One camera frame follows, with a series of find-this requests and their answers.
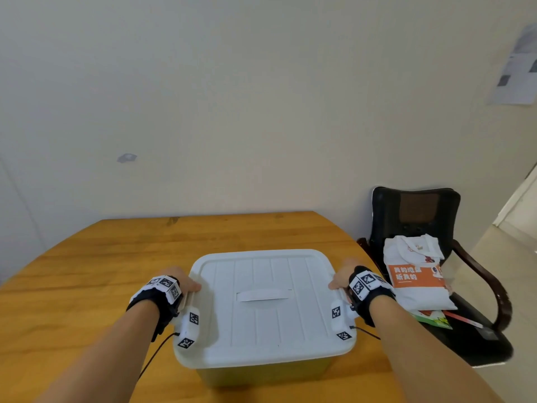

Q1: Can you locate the person's left hand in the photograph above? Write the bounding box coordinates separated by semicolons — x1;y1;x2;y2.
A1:
164;265;202;294

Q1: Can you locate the person's right hand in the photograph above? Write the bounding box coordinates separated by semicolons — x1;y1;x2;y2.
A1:
327;259;366;291

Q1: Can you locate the white bin lid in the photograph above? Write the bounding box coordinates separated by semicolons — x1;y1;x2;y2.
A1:
172;249;358;370

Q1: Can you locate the green plastic storage bin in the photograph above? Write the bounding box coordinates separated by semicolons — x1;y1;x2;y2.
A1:
194;355;336;390

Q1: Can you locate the person's right forearm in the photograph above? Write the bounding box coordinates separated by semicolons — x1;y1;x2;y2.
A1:
369;293;504;403

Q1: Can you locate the person's left forearm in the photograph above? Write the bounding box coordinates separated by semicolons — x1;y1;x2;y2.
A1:
35;298;162;403

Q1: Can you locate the black left wrist band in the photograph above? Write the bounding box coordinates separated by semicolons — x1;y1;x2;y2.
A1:
125;274;185;343

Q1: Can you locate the black wrist band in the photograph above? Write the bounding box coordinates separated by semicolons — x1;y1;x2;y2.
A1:
125;274;185;343
347;265;397;328

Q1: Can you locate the black right wrist band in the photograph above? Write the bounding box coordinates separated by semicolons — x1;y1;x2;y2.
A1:
347;265;397;328

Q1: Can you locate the white packaged shirt orange label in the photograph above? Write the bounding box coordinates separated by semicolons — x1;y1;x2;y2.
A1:
382;233;459;312

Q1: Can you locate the black office chair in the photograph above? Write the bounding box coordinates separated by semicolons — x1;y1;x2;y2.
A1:
356;186;515;369

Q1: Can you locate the green booklet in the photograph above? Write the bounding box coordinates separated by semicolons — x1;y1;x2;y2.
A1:
409;308;454;331

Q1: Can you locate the red white strip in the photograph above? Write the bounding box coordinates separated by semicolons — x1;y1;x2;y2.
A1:
442;310;486;330

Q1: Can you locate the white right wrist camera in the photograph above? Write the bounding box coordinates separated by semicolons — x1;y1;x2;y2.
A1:
329;299;355;343

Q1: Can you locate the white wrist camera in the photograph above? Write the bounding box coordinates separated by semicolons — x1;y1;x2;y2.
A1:
172;306;201;350
329;299;355;343

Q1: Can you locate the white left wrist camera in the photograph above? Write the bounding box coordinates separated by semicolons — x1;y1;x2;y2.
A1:
172;306;201;350

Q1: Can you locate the black right camera cable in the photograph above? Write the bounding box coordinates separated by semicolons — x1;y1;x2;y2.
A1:
349;326;381;341

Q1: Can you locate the black camera cable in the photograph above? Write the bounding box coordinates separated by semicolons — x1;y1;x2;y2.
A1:
137;331;181;381
349;326;381;341

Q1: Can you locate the black left camera cable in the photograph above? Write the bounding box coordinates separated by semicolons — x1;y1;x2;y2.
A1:
137;331;181;381

